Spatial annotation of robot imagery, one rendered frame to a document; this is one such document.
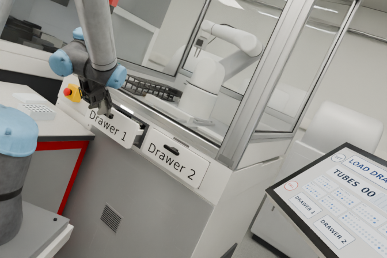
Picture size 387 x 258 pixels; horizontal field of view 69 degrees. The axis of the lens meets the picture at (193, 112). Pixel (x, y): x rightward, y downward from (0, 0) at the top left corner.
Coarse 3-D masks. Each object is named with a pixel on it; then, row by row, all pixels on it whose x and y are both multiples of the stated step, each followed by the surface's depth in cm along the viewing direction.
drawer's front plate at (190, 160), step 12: (156, 132) 114; (156, 144) 114; (168, 144) 111; (156, 156) 113; (168, 156) 111; (180, 156) 108; (192, 156) 105; (168, 168) 110; (180, 168) 108; (192, 168) 105; (204, 168) 103; (192, 180) 105
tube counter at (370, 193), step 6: (366, 186) 72; (372, 186) 72; (360, 192) 72; (366, 192) 71; (372, 192) 70; (378, 192) 69; (366, 198) 69; (372, 198) 69; (378, 198) 68; (384, 198) 67; (378, 204) 66; (384, 204) 66; (384, 210) 65
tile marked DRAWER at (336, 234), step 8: (328, 216) 70; (312, 224) 70; (320, 224) 69; (328, 224) 68; (336, 224) 67; (320, 232) 67; (328, 232) 66; (336, 232) 65; (344, 232) 64; (328, 240) 64; (336, 240) 63; (344, 240) 63; (352, 240) 62; (336, 248) 62
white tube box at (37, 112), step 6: (18, 108) 118; (24, 108) 116; (30, 108) 118; (36, 108) 121; (42, 108) 124; (48, 108) 127; (30, 114) 115; (36, 114) 118; (42, 114) 120; (48, 114) 123; (54, 114) 125
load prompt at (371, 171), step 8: (352, 160) 82; (360, 160) 81; (352, 168) 80; (360, 168) 79; (368, 168) 77; (376, 168) 76; (368, 176) 75; (376, 176) 74; (384, 176) 73; (384, 184) 71
